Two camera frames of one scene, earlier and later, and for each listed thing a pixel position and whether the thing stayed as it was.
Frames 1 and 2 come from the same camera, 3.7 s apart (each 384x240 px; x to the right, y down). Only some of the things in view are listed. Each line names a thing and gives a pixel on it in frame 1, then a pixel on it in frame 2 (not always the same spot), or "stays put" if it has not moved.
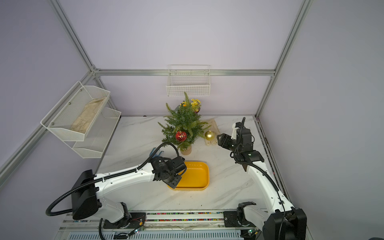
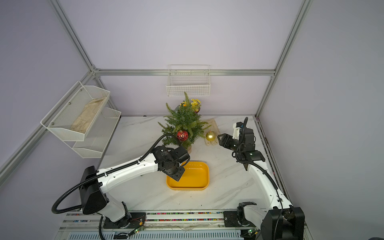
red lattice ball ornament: x=181 y=136 stays put
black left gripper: x=175 y=182 → x=178 y=176
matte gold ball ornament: x=209 y=135 stays put
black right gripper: x=225 y=141 stays put
